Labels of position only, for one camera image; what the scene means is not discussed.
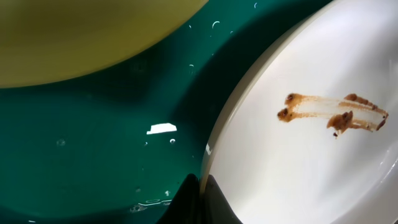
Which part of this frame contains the yellow-green rimmed plate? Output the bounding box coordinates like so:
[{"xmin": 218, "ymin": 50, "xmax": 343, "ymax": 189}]
[{"xmin": 1, "ymin": 0, "xmax": 205, "ymax": 88}]

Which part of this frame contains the white plate front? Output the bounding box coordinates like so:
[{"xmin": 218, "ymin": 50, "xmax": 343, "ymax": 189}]
[{"xmin": 200, "ymin": 0, "xmax": 397, "ymax": 223}]

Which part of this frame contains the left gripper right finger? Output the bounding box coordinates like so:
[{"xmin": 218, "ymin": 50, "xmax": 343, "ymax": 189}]
[{"xmin": 201, "ymin": 175, "xmax": 243, "ymax": 224}]

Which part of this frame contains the teal plastic tray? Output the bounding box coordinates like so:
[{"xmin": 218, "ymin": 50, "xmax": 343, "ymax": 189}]
[{"xmin": 1, "ymin": 0, "xmax": 325, "ymax": 223}]

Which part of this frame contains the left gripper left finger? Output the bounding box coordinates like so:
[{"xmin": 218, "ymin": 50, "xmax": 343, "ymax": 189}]
[{"xmin": 156, "ymin": 174, "xmax": 201, "ymax": 224}]

